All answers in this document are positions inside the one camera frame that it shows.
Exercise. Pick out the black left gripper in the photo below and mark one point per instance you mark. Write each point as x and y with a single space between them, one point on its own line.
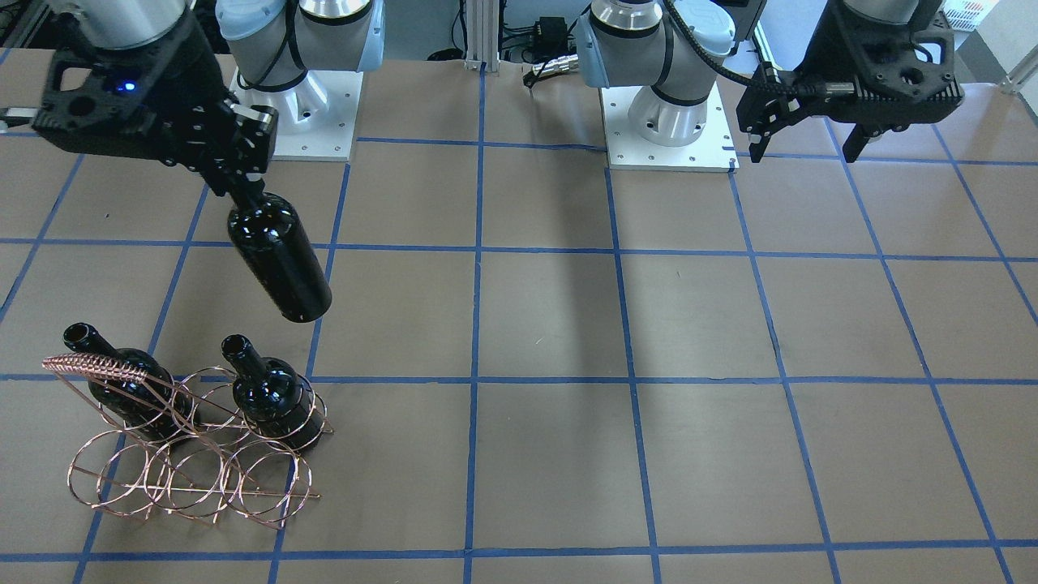
813 58

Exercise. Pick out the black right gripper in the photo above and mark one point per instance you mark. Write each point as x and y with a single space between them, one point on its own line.
197 91

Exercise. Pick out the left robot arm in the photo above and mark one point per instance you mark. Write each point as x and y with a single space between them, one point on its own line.
677 48

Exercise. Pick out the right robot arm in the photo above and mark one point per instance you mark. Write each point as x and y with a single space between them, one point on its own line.
275 43

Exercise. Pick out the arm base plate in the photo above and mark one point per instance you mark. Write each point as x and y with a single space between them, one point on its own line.
646 133
317 118

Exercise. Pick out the aluminium frame post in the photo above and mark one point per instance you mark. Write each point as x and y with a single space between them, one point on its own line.
482 31

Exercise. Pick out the copper wire wine basket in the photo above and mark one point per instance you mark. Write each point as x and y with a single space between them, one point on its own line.
222 467

